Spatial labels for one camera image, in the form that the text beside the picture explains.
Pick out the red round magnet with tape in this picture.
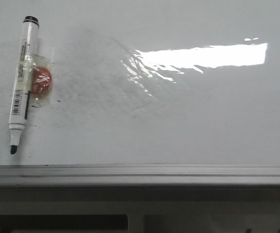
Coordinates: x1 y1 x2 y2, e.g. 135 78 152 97
27 54 53 108

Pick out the white whiteboard marker pen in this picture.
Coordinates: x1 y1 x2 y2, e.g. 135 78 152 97
9 16 39 155

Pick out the white whiteboard surface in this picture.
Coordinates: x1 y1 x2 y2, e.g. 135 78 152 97
0 0 280 166

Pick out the grey aluminium whiteboard frame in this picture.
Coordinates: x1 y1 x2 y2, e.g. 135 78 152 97
0 164 280 189

